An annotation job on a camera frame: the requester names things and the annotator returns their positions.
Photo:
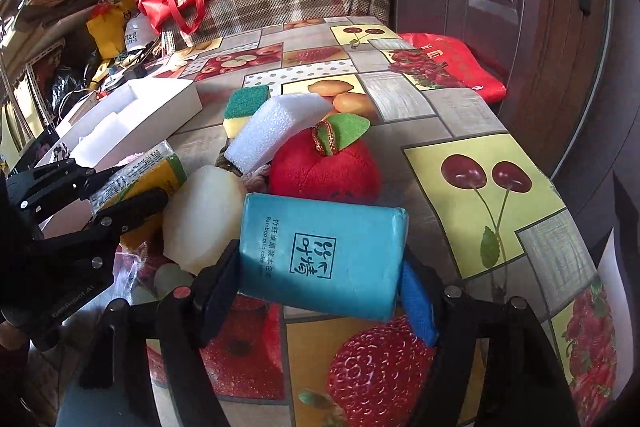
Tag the plaid cloth covered bench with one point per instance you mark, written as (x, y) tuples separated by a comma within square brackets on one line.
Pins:
[(229, 17)]

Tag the brown knitted rope toy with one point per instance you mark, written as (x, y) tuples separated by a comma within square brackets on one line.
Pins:
[(256, 181)]

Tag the white foam block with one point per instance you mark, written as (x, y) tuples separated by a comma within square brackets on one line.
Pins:
[(276, 121)]

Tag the white helmet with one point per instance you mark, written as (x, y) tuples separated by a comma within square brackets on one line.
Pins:
[(138, 33)]

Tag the green yellow scouring sponge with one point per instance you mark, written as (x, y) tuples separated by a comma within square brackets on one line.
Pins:
[(242, 105)]

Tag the fruit print tablecloth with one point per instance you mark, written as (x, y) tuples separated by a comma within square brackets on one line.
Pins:
[(480, 212)]

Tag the blue tissue pack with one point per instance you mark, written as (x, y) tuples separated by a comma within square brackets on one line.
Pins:
[(327, 257)]

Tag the black plastic bag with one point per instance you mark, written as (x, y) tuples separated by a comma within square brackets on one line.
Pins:
[(64, 81)]

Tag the yellow shopping bag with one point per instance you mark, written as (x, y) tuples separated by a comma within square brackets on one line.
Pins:
[(107, 24)]

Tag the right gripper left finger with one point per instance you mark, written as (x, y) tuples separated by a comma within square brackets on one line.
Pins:
[(113, 386)]

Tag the white cardboard box tray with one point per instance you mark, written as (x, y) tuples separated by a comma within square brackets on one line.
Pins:
[(132, 119)]

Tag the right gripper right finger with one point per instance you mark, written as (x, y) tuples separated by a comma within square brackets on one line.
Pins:
[(499, 351)]

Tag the red plastic bag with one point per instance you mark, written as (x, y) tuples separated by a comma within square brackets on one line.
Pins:
[(459, 62)]

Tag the red plush apple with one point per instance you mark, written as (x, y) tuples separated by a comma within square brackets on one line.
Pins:
[(328, 161)]

